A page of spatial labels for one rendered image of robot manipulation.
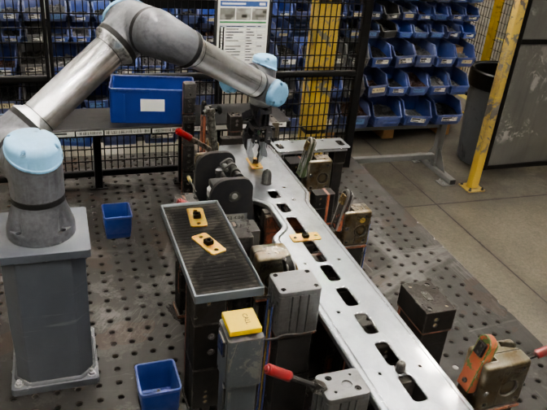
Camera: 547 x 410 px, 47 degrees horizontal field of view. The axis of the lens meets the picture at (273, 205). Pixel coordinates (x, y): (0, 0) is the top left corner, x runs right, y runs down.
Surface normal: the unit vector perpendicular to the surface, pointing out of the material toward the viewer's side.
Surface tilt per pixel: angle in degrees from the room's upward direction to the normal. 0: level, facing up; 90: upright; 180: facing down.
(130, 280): 0
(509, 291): 0
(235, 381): 90
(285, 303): 90
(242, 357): 90
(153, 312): 0
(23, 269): 90
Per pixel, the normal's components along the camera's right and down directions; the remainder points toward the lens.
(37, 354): 0.31, 0.47
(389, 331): 0.08, -0.88
